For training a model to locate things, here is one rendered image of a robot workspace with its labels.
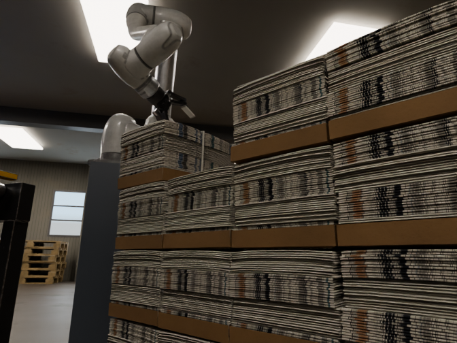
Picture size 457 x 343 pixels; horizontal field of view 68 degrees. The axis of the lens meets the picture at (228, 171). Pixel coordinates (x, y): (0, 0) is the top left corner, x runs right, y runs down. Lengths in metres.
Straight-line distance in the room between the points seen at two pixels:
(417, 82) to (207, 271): 0.66
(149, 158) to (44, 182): 8.59
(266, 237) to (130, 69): 0.83
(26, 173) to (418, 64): 9.64
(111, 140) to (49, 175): 8.12
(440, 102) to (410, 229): 0.24
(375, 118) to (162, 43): 0.82
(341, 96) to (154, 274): 0.76
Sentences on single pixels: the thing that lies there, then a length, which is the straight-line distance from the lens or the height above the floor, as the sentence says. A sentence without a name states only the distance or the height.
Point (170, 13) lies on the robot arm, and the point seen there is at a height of 1.75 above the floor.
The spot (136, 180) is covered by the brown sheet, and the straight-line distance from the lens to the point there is 1.31.
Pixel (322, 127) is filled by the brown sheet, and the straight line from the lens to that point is 0.81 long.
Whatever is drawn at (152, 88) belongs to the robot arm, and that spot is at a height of 1.22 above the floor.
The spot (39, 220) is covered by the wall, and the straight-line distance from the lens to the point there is 9.68.
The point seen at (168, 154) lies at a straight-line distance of 1.23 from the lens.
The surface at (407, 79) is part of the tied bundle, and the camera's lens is 0.77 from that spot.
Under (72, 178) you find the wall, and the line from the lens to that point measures 9.67.
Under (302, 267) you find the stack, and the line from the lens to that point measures 0.78.
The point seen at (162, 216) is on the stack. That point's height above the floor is 0.71.
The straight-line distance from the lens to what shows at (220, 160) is 1.41.
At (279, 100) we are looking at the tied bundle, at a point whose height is 0.98.
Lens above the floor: 0.58
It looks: 14 degrees up
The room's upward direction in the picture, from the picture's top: 1 degrees clockwise
